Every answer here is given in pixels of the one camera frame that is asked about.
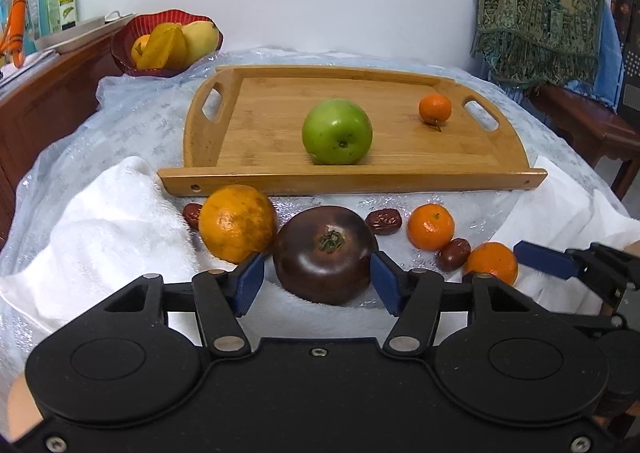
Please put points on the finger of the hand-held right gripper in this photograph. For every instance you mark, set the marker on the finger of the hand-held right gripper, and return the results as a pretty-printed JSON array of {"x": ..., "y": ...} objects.
[{"x": 542, "y": 260}]

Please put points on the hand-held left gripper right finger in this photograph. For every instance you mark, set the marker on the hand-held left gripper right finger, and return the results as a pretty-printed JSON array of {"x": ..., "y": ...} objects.
[{"x": 387, "y": 285}]

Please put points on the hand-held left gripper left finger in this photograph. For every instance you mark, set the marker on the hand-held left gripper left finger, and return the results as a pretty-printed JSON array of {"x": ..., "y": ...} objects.
[{"x": 248, "y": 285}]

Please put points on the red jujube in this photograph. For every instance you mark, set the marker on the red jujube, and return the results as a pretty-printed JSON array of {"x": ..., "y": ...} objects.
[
  {"x": 453, "y": 255},
  {"x": 191, "y": 216},
  {"x": 384, "y": 222}
]

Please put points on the large orange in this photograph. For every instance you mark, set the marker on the large orange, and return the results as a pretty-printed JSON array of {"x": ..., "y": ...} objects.
[{"x": 235, "y": 223}]

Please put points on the dark brown tomato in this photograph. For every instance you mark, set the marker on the dark brown tomato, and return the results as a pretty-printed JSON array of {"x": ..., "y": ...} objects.
[{"x": 320, "y": 268}]

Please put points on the green apple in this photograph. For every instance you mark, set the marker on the green apple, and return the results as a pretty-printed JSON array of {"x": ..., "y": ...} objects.
[{"x": 337, "y": 130}]

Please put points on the small mandarin with stem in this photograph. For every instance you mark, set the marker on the small mandarin with stem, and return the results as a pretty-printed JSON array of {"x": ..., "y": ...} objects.
[{"x": 435, "y": 109}]

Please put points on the white smooth cloth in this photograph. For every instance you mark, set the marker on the white smooth cloth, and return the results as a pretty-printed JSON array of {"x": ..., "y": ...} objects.
[{"x": 555, "y": 213}]

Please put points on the white terry towel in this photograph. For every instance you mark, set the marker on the white terry towel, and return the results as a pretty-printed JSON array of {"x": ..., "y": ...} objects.
[{"x": 100, "y": 243}]

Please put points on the clear snowflake plastic table cover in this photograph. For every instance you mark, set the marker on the clear snowflake plastic table cover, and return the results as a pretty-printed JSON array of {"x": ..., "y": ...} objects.
[{"x": 130, "y": 133}]

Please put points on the blue cloth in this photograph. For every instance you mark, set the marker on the blue cloth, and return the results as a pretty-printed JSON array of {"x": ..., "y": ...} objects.
[{"x": 609, "y": 58}]

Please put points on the dark box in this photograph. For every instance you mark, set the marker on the dark box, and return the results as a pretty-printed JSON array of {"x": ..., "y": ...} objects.
[{"x": 627, "y": 33}]

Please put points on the yellow mango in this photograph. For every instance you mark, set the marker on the yellow mango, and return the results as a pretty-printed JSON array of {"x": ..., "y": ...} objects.
[{"x": 200, "y": 40}]

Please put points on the green patterned fringed shawl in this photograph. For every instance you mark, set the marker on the green patterned fringed shawl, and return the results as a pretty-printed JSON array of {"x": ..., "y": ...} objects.
[{"x": 540, "y": 8}]

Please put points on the yellow starfruit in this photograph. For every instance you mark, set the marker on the yellow starfruit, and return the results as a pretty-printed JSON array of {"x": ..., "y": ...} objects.
[{"x": 165, "y": 47}]

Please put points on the orange fruit in bowl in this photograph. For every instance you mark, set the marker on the orange fruit in bowl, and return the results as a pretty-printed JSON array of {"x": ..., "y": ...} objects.
[{"x": 140, "y": 49}]

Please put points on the red fruit bowl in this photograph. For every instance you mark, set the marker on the red fruit bowl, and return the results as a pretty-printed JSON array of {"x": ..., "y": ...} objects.
[{"x": 122, "y": 53}]

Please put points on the wooden cabinet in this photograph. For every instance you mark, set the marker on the wooden cabinet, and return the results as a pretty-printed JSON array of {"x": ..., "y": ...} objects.
[{"x": 45, "y": 103}]

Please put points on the metal tray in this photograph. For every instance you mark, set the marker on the metal tray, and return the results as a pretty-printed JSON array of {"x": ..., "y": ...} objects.
[{"x": 75, "y": 35}]

